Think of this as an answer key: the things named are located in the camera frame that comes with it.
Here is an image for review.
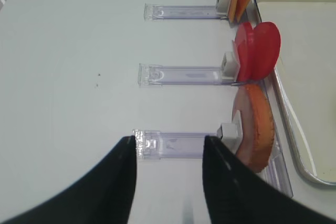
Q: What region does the clear tomato rack holder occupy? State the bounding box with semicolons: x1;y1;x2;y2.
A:
138;51;262;87

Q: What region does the clear cheese rack holder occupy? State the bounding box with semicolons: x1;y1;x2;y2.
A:
143;0;231;21

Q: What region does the red tomato slice in rack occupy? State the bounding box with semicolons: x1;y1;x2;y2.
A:
234;22;255;82

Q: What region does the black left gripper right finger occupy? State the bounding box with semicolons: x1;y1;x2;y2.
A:
202;136;335;223

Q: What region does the clear bun rack holder left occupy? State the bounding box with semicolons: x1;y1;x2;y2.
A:
132;111;293;198

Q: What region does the white metal tray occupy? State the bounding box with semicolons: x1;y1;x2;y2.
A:
254;0;335;186

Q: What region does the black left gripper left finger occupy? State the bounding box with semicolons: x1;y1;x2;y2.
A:
6;136;137;223

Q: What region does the red tomato slice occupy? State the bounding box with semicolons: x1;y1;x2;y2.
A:
249;22;281;81
234;22;255;82

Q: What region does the bun slice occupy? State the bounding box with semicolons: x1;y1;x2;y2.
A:
232;84;275;173

